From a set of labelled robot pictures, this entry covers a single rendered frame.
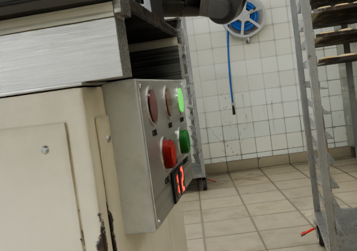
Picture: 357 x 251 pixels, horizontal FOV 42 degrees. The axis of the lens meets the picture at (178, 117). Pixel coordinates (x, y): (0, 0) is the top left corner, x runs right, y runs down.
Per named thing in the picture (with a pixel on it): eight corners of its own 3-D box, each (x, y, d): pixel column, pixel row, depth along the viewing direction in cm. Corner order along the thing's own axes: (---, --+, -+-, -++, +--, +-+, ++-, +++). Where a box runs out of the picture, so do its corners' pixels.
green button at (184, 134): (175, 156, 56) (171, 132, 56) (179, 152, 59) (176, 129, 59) (188, 155, 56) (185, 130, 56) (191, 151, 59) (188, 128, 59)
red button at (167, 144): (157, 172, 46) (153, 142, 46) (163, 166, 49) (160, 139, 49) (172, 170, 46) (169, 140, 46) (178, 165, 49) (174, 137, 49)
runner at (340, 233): (345, 236, 166) (344, 228, 166) (337, 237, 167) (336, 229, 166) (324, 194, 229) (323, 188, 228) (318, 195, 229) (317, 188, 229)
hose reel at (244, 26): (274, 108, 441) (260, -7, 435) (278, 109, 424) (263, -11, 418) (231, 114, 442) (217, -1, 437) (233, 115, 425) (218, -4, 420)
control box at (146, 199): (121, 235, 42) (99, 83, 41) (170, 180, 65) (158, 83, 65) (160, 232, 41) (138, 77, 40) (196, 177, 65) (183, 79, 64)
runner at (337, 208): (342, 212, 165) (341, 204, 165) (334, 213, 166) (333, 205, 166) (322, 176, 228) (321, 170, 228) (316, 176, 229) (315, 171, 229)
